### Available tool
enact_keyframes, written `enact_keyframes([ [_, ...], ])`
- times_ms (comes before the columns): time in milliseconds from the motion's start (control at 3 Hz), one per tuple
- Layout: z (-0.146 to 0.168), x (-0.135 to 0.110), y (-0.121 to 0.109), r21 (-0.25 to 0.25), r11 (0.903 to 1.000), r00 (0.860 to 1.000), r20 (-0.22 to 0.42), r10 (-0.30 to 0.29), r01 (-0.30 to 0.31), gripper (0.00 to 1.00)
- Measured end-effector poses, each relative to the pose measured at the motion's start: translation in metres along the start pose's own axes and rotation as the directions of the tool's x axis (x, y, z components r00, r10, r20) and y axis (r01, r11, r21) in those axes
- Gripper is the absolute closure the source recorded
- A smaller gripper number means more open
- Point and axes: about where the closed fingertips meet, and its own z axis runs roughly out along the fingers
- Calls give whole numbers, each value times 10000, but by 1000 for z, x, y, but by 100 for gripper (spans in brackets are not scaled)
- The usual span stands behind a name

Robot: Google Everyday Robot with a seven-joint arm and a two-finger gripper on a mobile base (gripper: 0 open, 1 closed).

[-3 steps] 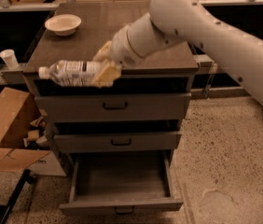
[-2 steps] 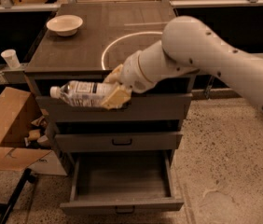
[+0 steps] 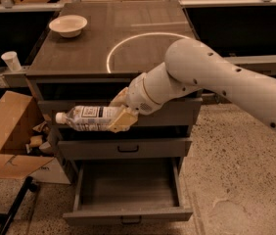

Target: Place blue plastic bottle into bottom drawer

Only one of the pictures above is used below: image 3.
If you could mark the grey top drawer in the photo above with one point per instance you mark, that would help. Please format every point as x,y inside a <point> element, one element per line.
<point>176,112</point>

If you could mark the grey drawer cabinet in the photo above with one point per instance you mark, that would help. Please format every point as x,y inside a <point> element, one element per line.
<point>121,40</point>

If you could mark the open cardboard box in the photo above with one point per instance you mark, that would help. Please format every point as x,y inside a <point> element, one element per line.
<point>19,114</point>

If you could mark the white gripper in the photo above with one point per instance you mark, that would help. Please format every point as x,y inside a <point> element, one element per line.
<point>139,96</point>

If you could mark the grey open bottom drawer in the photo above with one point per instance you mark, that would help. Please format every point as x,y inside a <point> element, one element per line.
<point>130,191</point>

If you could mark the black metal stand leg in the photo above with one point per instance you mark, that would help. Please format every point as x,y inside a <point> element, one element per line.
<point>7,218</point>

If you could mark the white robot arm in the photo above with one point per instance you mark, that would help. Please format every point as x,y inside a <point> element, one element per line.
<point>189,65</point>

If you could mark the grey middle drawer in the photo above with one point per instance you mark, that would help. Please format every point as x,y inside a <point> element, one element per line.
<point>125,148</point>

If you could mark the clear plastic water bottle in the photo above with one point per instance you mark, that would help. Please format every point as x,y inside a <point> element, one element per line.
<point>87,118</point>

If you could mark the grey metal shelf rail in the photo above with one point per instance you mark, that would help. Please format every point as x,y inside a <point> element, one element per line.
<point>264,64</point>

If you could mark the white ceramic bowl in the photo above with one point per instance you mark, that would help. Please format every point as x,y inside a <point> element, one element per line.
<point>68,26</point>

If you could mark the white paper cup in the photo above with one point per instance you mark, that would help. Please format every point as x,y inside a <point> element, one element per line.
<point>11,60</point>

